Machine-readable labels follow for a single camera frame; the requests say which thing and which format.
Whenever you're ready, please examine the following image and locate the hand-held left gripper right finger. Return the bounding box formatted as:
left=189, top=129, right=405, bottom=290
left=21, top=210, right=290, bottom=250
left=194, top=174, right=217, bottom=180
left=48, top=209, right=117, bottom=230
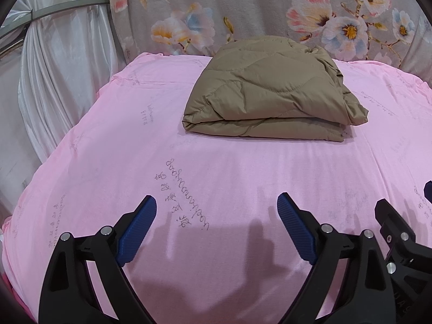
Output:
left=277, top=192, right=396, bottom=324

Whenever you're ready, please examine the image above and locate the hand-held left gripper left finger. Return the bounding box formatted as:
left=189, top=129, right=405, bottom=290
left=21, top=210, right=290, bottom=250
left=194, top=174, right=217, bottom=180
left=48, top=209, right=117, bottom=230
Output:
left=39, top=195, right=158, bottom=324

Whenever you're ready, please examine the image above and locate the olive quilted jacket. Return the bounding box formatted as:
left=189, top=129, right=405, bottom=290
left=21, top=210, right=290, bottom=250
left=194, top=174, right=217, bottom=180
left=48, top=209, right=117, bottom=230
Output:
left=182, top=35, right=369, bottom=143

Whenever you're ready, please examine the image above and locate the pink printed bed sheet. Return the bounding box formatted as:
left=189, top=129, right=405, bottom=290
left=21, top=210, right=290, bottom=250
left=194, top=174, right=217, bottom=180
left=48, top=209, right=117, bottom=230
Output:
left=0, top=52, right=432, bottom=324

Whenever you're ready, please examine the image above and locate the dark pink cloth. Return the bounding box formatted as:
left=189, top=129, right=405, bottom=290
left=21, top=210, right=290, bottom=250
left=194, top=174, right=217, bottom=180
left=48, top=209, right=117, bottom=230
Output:
left=0, top=273, right=38, bottom=324

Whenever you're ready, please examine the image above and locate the white satin curtain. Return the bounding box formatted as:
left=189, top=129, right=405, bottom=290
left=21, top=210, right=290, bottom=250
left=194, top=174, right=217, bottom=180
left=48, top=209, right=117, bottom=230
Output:
left=0, top=0, right=130, bottom=213

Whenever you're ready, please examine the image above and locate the grey floral blanket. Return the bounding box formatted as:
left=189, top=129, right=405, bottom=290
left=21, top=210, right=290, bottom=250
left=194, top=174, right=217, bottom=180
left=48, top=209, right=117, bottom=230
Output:
left=107, top=0, right=432, bottom=86

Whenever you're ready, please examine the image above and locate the curved metal rail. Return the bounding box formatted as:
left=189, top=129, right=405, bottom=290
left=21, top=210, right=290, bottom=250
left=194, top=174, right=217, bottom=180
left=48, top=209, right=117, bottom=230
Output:
left=0, top=0, right=111, bottom=43

